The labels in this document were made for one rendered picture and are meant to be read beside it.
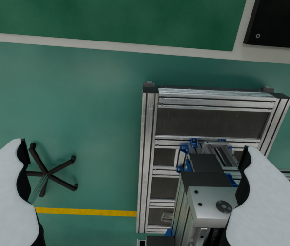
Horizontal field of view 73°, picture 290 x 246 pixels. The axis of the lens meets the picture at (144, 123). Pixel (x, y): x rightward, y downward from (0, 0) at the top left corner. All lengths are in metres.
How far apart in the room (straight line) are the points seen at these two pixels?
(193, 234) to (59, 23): 0.58
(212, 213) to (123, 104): 1.03
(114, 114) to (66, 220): 1.28
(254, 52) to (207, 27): 0.14
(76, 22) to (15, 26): 0.14
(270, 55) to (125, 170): 1.37
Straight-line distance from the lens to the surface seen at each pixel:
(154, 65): 1.29
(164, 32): 0.51
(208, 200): 0.51
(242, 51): 0.57
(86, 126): 1.50
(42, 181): 1.73
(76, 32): 0.53
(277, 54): 0.62
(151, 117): 1.16
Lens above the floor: 1.26
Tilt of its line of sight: 62 degrees down
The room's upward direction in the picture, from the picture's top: 178 degrees clockwise
